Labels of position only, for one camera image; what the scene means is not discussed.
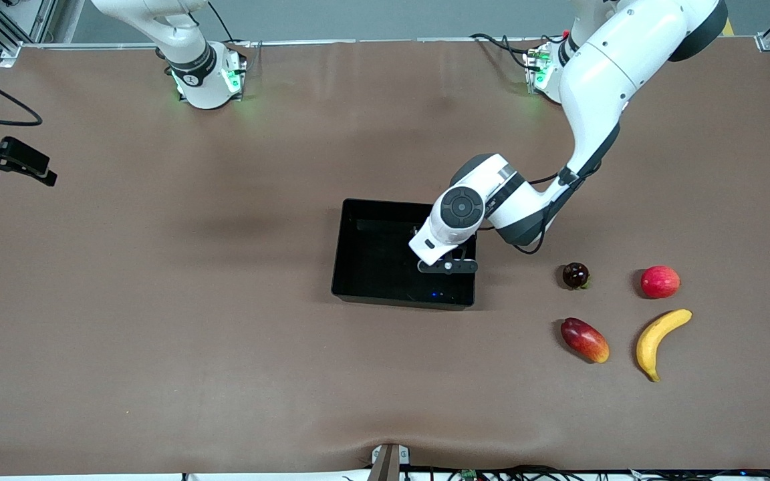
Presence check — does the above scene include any black plastic box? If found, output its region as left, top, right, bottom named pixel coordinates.
left=331, top=198, right=479, bottom=311

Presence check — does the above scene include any yellow banana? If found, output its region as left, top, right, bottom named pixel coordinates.
left=636, top=308, right=693, bottom=383

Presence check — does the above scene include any dark purple mangosteen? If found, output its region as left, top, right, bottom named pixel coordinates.
left=562, top=262, right=591, bottom=290

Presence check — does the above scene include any red yellow mango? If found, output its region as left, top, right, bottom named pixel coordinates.
left=560, top=317, right=610, bottom=364

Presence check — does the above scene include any round red peach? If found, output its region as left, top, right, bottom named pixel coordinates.
left=640, top=265, right=681, bottom=299

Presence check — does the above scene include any brown table cover mat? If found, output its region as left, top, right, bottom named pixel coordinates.
left=0, top=37, right=770, bottom=476

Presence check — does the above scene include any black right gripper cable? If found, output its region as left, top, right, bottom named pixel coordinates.
left=0, top=61, right=45, bottom=128

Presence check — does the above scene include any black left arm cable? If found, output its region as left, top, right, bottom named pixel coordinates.
left=479, top=124, right=623, bottom=256

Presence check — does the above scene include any black base cable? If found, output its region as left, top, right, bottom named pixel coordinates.
left=207, top=0, right=235, bottom=44
left=470, top=32, right=534, bottom=71

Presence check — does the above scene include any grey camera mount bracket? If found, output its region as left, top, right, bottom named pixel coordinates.
left=367, top=443, right=411, bottom=481

